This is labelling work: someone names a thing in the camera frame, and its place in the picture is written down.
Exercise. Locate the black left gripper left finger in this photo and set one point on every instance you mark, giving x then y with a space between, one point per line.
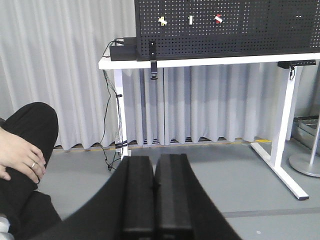
138 218

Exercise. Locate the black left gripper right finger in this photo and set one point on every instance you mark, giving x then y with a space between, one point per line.
172 217

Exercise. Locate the yellow toggle switch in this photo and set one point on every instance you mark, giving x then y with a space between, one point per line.
162 21

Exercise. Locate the person's bare hand with ring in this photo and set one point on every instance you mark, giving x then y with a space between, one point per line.
20 155

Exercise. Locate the person's black trouser leg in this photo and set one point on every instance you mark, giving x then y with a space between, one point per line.
27 140

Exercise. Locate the round metal stand base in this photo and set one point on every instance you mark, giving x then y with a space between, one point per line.
308 163

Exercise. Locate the black power box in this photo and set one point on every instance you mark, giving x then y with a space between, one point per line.
125 50

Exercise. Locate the metal crate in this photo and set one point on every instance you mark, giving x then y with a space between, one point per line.
304 130

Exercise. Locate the grey curtain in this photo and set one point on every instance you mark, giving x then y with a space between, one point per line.
49 52

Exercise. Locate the black perforated pegboard panel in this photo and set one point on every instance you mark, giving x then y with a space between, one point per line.
249 28

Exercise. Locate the white desk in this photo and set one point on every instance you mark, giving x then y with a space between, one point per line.
284 108

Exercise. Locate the black clamp bracket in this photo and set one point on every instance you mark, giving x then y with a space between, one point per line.
153 60

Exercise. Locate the white green toggle switch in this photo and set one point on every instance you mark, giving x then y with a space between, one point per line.
190 19

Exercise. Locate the red toggle switch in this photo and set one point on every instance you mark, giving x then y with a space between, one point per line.
218 19

